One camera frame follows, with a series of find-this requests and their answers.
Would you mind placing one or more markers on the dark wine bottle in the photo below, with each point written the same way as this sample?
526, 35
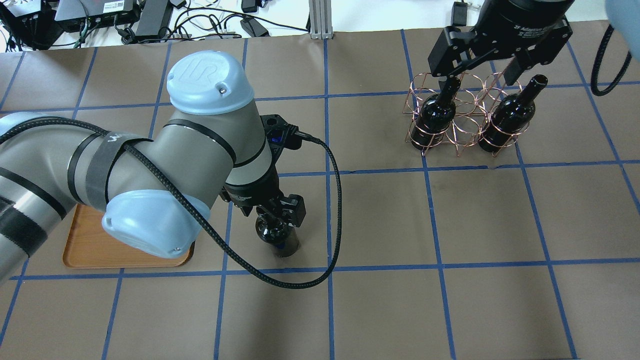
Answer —
512, 115
435, 116
281, 237

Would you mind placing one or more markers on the aluminium profile post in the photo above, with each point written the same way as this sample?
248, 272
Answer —
320, 16

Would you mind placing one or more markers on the black gripper tray side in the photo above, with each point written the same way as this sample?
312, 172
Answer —
251, 192

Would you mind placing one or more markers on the black gripper over rack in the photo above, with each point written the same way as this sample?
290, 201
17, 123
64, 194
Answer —
520, 25

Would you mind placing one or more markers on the black power adapter box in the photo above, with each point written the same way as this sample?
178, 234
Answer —
459, 13

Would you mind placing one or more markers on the wooden tray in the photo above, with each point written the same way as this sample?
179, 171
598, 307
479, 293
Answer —
88, 246

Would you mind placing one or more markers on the copper wire wine rack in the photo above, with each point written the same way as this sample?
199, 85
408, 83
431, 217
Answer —
477, 100

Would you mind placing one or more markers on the robot arm over rack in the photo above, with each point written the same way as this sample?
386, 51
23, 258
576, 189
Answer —
623, 18

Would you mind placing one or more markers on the robot arm over tray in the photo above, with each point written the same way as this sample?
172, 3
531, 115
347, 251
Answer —
215, 145

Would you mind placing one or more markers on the black braided cable tray arm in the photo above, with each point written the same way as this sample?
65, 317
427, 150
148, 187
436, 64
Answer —
144, 204

